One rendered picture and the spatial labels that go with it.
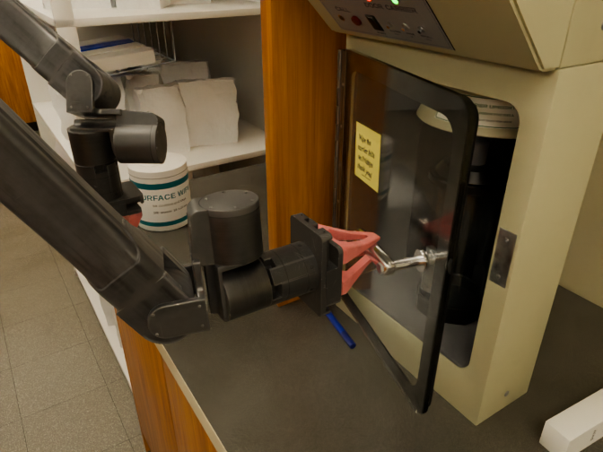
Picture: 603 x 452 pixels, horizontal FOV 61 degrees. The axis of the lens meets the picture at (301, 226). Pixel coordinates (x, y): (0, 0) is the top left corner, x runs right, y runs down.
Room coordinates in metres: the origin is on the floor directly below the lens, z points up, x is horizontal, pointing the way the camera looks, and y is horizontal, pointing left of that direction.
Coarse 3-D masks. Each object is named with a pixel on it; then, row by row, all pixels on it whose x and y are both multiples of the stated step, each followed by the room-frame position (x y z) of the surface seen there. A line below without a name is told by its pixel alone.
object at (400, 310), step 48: (384, 96) 0.60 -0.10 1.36; (432, 96) 0.50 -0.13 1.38; (384, 144) 0.59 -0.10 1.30; (432, 144) 0.49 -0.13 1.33; (384, 192) 0.58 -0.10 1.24; (432, 192) 0.48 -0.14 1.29; (384, 240) 0.57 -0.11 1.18; (432, 240) 0.47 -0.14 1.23; (384, 288) 0.56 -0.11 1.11; (432, 288) 0.46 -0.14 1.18; (384, 336) 0.55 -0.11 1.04; (432, 336) 0.44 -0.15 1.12; (432, 384) 0.44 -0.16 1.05
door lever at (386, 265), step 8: (368, 248) 0.50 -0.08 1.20; (376, 248) 0.50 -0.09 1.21; (368, 256) 0.50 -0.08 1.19; (376, 256) 0.48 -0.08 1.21; (384, 256) 0.48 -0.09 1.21; (416, 256) 0.48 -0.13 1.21; (424, 256) 0.47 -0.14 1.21; (376, 264) 0.48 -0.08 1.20; (384, 264) 0.46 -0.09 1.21; (392, 264) 0.46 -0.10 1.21; (400, 264) 0.47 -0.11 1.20; (408, 264) 0.47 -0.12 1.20; (416, 264) 0.47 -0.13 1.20; (424, 264) 0.47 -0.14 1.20; (384, 272) 0.46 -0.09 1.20; (392, 272) 0.46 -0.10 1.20
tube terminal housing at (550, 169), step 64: (576, 0) 0.48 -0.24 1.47; (448, 64) 0.59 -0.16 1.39; (576, 64) 0.49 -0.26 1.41; (576, 128) 0.50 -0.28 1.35; (512, 192) 0.49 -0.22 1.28; (576, 192) 0.52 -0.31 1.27; (512, 256) 0.48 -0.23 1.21; (512, 320) 0.49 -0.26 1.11; (448, 384) 0.52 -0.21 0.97; (512, 384) 0.51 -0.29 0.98
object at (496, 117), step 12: (468, 96) 0.59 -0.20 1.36; (480, 96) 0.59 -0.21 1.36; (480, 108) 0.58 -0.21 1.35; (492, 108) 0.58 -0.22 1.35; (504, 108) 0.57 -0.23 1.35; (480, 120) 0.57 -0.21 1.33; (492, 120) 0.57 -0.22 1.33; (504, 120) 0.57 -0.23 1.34; (516, 120) 0.57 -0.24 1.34; (480, 132) 0.57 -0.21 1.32; (492, 132) 0.56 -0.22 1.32; (504, 132) 0.56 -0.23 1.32; (516, 132) 0.56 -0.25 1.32
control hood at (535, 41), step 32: (448, 0) 0.49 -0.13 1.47; (480, 0) 0.46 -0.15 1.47; (512, 0) 0.43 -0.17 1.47; (544, 0) 0.45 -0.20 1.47; (352, 32) 0.69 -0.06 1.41; (448, 32) 0.53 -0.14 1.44; (480, 32) 0.49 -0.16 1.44; (512, 32) 0.45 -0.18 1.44; (544, 32) 0.46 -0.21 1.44; (512, 64) 0.49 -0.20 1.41; (544, 64) 0.46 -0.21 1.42
